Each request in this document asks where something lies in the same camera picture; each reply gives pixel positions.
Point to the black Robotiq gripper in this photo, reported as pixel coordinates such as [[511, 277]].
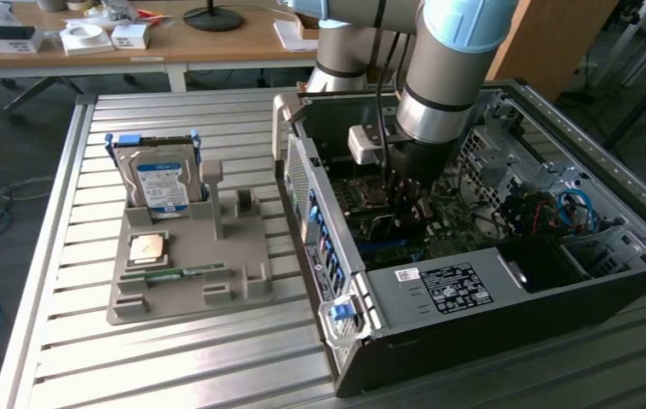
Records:
[[416, 166]]

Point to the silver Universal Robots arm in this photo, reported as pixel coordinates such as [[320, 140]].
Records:
[[447, 64]]

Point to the CPU socket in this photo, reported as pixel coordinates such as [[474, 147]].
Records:
[[371, 194]]

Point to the green motherboard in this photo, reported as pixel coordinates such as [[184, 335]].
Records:
[[454, 221]]

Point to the grey power supply unit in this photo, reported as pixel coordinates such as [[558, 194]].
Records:
[[402, 298]]

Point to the blue case release latch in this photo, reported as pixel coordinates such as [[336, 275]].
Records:
[[340, 311]]

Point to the white paper sheets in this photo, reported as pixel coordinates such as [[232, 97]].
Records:
[[294, 38]]

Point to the brown cardboard box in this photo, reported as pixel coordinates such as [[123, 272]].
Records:
[[307, 21]]

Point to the metal disk bay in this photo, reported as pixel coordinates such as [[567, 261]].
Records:
[[612, 251]]

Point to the black open PC case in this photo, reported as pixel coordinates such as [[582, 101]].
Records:
[[471, 341]]

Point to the grey printed parts rack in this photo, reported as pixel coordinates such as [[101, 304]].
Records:
[[187, 238]]

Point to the hard disk in blue caddy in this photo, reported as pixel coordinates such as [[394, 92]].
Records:
[[157, 179]]

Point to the green RAM stick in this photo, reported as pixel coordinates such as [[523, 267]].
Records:
[[197, 270]]

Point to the black round stand base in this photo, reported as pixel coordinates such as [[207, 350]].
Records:
[[212, 21]]

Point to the copper-coloured CPU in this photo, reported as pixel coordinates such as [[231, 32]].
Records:
[[147, 248]]

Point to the plain white box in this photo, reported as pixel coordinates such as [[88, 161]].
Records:
[[129, 38]]

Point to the white box with tape roll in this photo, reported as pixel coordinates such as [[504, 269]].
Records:
[[87, 42]]

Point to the wooden desk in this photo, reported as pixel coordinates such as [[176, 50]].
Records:
[[44, 61]]

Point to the beige tape roll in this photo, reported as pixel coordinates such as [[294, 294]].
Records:
[[79, 4]]

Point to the grey cup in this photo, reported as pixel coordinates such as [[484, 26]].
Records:
[[51, 4]]

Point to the black and white box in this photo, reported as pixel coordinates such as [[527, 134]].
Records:
[[16, 44]]

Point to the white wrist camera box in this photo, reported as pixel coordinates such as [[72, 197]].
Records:
[[363, 147]]

